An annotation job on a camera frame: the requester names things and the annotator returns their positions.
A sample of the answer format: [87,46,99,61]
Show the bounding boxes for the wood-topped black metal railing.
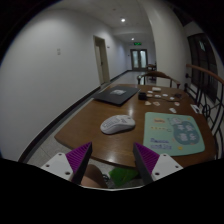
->
[184,63,224,158]

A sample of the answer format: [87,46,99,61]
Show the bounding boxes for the black closed laptop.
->
[92,85,141,107]

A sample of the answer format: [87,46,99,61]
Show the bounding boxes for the brown rounded wooden seat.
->
[80,163,108,189]

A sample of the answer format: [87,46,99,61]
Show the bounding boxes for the white side door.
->
[93,35,111,86]

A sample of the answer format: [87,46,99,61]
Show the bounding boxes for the white perforated computer mouse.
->
[99,114,137,136]

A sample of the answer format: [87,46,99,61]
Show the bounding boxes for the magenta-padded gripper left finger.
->
[40,141,93,186]

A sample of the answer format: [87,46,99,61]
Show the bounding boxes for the brown wooden armchair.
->
[136,70,181,90]

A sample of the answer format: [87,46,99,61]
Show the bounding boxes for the small black box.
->
[137,91,148,101]

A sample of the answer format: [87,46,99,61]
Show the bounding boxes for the dark framed window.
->
[187,32,218,103]

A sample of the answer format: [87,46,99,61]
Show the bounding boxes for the light green printed mouse pad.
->
[142,111,206,158]

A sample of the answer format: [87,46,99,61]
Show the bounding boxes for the green bag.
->
[108,167,139,188]

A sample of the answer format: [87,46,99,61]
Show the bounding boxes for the glass double door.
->
[130,48,149,72]

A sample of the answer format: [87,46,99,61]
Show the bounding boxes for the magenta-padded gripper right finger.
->
[132,141,184,186]

